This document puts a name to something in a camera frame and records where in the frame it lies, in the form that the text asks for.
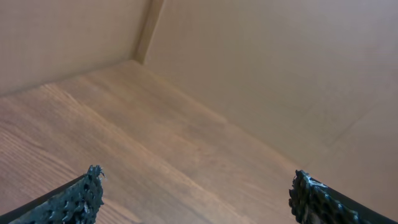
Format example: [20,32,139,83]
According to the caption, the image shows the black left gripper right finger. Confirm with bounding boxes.
[289,170,397,224]

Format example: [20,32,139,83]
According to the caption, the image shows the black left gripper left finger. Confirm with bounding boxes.
[1,165,104,224]

